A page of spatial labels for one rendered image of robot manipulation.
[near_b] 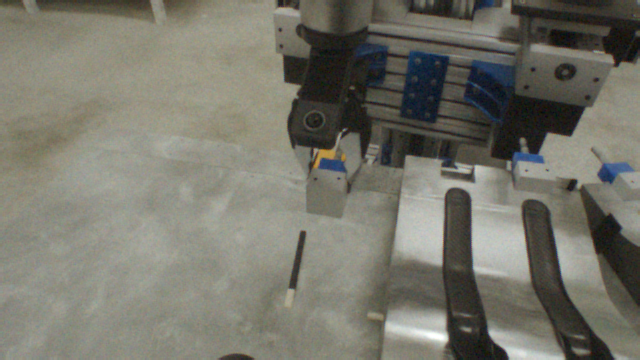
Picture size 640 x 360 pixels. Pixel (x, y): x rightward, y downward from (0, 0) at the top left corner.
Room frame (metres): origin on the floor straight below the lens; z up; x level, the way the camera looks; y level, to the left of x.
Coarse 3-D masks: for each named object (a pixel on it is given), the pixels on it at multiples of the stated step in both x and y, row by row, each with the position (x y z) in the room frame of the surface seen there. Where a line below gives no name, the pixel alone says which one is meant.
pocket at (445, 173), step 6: (444, 168) 0.53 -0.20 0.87; (450, 168) 0.53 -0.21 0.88; (474, 168) 0.51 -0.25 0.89; (444, 174) 0.52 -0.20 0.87; (450, 174) 0.52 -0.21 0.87; (456, 174) 0.52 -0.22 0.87; (462, 174) 0.52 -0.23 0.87; (468, 174) 0.51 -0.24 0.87; (474, 174) 0.50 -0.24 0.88; (456, 180) 0.51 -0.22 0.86; (462, 180) 0.51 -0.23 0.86; (468, 180) 0.51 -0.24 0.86; (474, 180) 0.49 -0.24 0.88
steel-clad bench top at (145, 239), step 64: (64, 192) 0.55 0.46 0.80; (128, 192) 0.55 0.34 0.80; (192, 192) 0.55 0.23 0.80; (256, 192) 0.55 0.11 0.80; (0, 256) 0.41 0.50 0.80; (64, 256) 0.41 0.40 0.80; (128, 256) 0.41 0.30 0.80; (192, 256) 0.41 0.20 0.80; (256, 256) 0.41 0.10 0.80; (320, 256) 0.41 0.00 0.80; (384, 256) 0.41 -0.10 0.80; (0, 320) 0.30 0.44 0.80; (64, 320) 0.30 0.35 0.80; (128, 320) 0.30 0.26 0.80; (192, 320) 0.30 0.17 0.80; (256, 320) 0.30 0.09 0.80; (320, 320) 0.30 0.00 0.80
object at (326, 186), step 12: (336, 156) 0.49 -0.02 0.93; (312, 168) 0.44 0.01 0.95; (324, 168) 0.46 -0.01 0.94; (336, 168) 0.46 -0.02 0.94; (312, 180) 0.42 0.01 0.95; (324, 180) 0.42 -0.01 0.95; (336, 180) 0.42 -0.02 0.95; (312, 192) 0.41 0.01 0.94; (324, 192) 0.40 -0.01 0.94; (336, 192) 0.40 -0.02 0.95; (312, 204) 0.41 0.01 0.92; (324, 204) 0.40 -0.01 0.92; (336, 204) 0.40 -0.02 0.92; (336, 216) 0.40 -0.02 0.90
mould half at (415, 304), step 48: (432, 192) 0.46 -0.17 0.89; (480, 192) 0.46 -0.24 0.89; (528, 192) 0.46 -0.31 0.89; (576, 192) 0.46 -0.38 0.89; (432, 240) 0.37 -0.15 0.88; (480, 240) 0.37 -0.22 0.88; (576, 240) 0.37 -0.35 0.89; (432, 288) 0.28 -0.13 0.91; (480, 288) 0.29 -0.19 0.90; (528, 288) 0.29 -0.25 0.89; (576, 288) 0.29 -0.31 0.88; (384, 336) 0.21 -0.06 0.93; (432, 336) 0.21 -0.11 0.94; (528, 336) 0.21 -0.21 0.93; (624, 336) 0.21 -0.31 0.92
